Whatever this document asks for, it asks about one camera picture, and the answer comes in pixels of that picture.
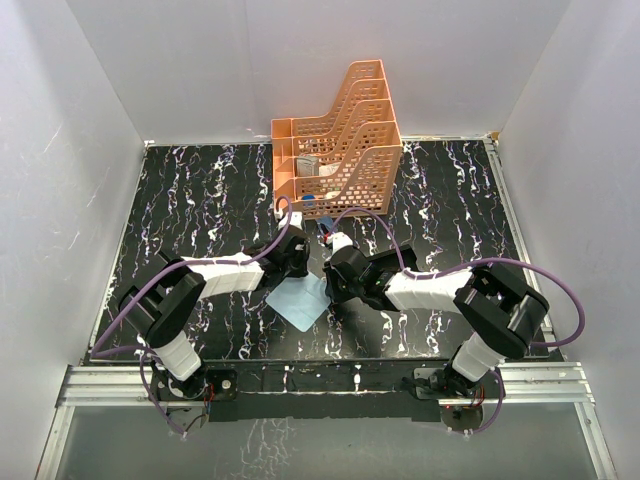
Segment light blue cleaning cloth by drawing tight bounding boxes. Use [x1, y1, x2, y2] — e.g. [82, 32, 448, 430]
[266, 273, 330, 332]

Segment blue sunglasses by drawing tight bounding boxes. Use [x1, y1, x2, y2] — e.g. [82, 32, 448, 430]
[315, 216, 333, 237]

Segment black sunglasses case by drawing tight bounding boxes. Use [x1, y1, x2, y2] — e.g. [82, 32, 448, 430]
[368, 244, 417, 272]

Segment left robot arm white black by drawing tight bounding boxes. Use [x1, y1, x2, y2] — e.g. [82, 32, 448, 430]
[119, 225, 310, 399]

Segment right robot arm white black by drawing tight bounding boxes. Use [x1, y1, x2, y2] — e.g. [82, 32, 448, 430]
[323, 245, 549, 397]

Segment grey packet in organizer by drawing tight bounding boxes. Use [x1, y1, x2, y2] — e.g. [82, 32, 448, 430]
[295, 155, 320, 177]

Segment white paper in organizer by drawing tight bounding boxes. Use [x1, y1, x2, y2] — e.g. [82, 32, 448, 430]
[319, 162, 350, 191]

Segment orange plastic file organizer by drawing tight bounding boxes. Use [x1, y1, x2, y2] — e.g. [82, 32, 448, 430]
[271, 59, 403, 219]

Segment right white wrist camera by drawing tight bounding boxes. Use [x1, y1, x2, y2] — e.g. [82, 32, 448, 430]
[325, 232, 353, 254]

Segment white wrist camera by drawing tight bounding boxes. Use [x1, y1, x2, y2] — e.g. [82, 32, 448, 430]
[325, 232, 353, 254]
[278, 211, 303, 234]

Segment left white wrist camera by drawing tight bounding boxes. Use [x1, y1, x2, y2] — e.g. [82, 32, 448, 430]
[278, 211, 303, 234]

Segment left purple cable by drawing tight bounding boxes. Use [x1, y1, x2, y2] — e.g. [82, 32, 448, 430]
[89, 195, 294, 361]

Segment purple cable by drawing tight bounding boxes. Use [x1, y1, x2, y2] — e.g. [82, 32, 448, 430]
[89, 195, 294, 361]
[324, 206, 586, 349]

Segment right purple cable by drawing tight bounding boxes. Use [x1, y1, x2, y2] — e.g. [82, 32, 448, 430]
[324, 206, 586, 349]

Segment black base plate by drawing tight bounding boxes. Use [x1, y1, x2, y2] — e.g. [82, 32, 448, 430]
[149, 357, 506, 424]

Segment aluminium frame rail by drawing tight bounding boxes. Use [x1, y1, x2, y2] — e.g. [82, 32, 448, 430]
[35, 362, 617, 479]

